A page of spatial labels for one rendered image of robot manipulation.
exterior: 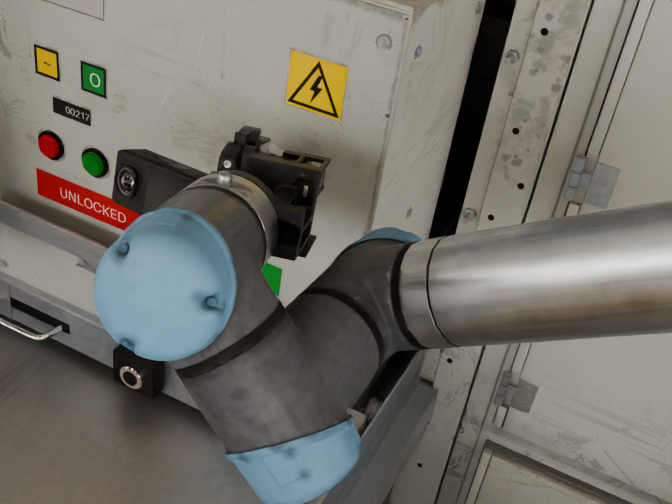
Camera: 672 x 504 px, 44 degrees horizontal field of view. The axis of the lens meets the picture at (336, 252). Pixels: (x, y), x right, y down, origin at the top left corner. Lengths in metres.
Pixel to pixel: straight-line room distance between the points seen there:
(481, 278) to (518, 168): 0.43
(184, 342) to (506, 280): 0.19
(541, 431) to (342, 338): 0.60
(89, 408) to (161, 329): 0.60
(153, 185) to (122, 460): 0.43
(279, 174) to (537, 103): 0.36
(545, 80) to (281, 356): 0.51
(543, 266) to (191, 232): 0.20
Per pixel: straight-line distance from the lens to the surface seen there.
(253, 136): 0.68
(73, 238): 0.94
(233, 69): 0.78
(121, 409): 1.04
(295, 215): 0.57
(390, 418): 1.05
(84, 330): 1.06
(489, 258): 0.51
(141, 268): 0.44
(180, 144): 0.84
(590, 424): 1.06
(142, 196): 0.66
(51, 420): 1.04
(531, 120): 0.91
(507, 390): 1.06
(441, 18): 0.76
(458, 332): 0.53
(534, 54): 0.89
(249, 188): 0.55
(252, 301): 0.47
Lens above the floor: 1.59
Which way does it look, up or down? 34 degrees down
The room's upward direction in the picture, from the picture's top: 10 degrees clockwise
